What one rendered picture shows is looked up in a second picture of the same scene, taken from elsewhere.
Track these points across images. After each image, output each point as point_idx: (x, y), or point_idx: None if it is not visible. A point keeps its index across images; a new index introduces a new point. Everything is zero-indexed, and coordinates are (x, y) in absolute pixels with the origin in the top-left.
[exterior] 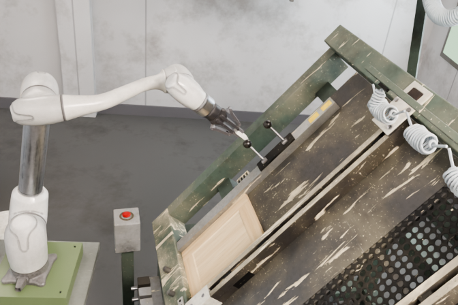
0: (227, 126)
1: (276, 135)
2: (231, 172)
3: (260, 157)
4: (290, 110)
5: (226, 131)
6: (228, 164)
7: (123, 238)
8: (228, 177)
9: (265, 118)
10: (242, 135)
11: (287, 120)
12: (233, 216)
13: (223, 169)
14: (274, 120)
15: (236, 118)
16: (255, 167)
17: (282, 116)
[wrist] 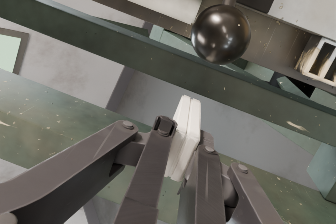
0: (187, 206)
1: (115, 113)
2: (307, 196)
3: None
4: (9, 88)
5: (230, 214)
6: (299, 211)
7: None
8: (324, 199)
9: (63, 147)
10: (184, 111)
11: (51, 95)
12: None
13: (325, 220)
14: (64, 118)
15: (78, 148)
16: (246, 110)
17: (40, 103)
